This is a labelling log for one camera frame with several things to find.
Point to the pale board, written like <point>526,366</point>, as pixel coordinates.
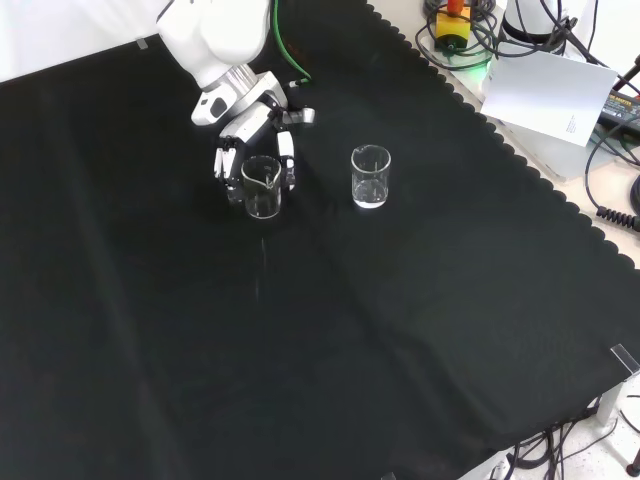
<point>545,95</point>

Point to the black tripod leg red mark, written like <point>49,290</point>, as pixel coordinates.
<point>627,79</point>

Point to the small clear glass beaker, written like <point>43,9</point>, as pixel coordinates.
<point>262,202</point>

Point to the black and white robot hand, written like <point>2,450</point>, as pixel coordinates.
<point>240,125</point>

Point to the clear glass beaker with residue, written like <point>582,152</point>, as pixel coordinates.
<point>370,200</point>

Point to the black bench cloth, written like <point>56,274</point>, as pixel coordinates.
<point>350,325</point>

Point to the yellow stop button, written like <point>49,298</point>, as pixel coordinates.
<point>452,27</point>

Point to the grey tape piece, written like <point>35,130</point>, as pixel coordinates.
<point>142,44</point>

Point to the black power adapter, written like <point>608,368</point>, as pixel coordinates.
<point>622,107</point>

